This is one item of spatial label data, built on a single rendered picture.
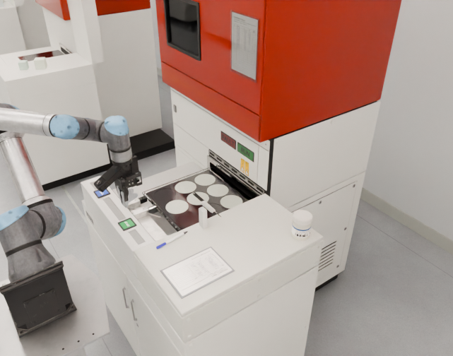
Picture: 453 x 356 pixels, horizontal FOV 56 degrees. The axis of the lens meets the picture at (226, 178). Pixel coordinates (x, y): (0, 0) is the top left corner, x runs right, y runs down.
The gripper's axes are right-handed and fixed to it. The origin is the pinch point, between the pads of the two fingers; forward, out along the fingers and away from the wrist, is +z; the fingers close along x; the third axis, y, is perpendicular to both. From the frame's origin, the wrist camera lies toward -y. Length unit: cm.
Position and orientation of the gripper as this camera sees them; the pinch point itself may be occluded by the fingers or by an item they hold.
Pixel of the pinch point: (124, 205)
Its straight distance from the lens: 167.1
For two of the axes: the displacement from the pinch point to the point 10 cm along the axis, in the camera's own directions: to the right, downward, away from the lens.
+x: -5.9, -4.5, 6.7
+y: 8.1, -3.3, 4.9
